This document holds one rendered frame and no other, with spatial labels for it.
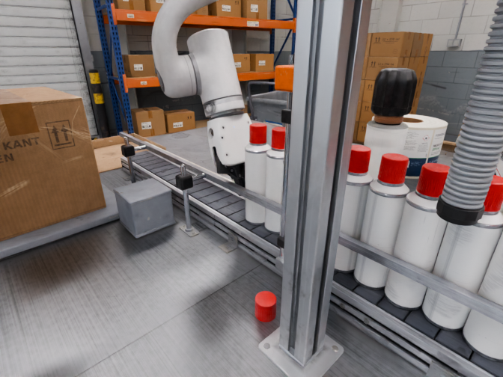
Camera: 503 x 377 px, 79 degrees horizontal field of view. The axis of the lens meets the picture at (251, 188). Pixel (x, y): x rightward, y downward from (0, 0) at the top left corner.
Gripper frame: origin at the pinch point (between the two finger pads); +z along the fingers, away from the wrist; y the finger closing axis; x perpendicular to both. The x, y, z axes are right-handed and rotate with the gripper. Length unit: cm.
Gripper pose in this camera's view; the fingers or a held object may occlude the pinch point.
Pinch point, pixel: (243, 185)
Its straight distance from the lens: 66.1
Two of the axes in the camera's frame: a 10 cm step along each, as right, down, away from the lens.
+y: 7.4, -2.8, 6.2
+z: 2.3, 9.6, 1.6
